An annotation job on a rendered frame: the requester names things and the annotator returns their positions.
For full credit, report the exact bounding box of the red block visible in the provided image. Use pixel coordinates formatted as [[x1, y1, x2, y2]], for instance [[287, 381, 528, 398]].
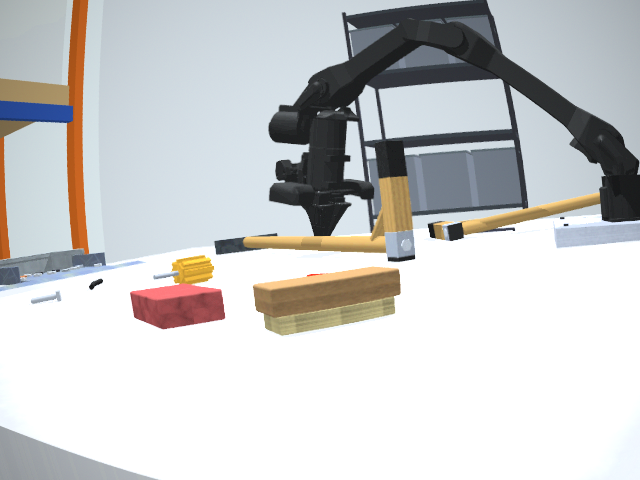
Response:
[[130, 283, 225, 330]]

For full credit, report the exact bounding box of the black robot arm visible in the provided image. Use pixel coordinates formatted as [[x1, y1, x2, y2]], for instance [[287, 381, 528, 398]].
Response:
[[268, 18, 640, 223]]

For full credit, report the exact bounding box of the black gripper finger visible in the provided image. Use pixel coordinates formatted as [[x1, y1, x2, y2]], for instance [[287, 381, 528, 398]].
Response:
[[327, 202, 352, 236], [302, 204, 335, 236]]

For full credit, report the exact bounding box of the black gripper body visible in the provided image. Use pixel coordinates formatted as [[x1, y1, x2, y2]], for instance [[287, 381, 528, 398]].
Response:
[[269, 147, 374, 206]]

